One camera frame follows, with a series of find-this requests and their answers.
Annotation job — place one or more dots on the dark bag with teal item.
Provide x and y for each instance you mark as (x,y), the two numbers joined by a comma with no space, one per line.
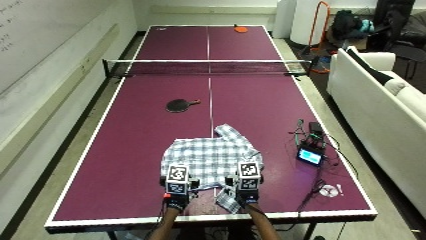
(350,24)

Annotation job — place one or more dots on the white marker cube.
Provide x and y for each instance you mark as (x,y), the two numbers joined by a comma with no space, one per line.
(249,175)
(177,178)

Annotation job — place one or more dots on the white sofa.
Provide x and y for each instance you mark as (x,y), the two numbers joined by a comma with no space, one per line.
(381,116)

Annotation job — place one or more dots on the grey white plaid shirt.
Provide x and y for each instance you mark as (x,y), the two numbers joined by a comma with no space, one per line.
(213,156)

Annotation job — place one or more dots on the orange table tennis paddle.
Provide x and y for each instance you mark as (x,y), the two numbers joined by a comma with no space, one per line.
(241,29)

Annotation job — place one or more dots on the orange metal frame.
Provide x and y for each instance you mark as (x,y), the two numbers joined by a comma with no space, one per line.
(320,30)

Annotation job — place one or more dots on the right white marker cube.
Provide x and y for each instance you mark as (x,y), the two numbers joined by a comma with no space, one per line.
(249,175)

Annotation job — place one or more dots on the person's right hand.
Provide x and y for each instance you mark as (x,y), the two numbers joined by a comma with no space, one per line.
(245,196)

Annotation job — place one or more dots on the white round disc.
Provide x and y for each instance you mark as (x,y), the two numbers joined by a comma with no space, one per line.
(329,190)

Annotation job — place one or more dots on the black table tennis paddle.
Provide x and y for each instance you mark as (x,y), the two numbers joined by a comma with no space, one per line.
(180,105)

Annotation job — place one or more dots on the person's left hand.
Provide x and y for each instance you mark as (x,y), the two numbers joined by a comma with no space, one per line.
(179,196)

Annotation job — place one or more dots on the black table tennis net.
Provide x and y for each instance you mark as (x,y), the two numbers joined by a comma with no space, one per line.
(208,67)

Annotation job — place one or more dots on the whiteboard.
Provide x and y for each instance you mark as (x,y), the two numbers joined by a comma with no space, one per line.
(40,36)

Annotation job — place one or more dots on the black office chair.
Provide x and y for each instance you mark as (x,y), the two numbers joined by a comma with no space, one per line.
(400,30)

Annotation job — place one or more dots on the small computer with lit screen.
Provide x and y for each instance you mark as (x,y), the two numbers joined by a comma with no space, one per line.
(310,154)

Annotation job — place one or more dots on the left white marker cube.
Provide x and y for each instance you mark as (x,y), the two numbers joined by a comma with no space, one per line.
(177,178)

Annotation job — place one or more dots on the white cylindrical column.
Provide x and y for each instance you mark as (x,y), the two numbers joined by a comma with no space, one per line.
(310,20)

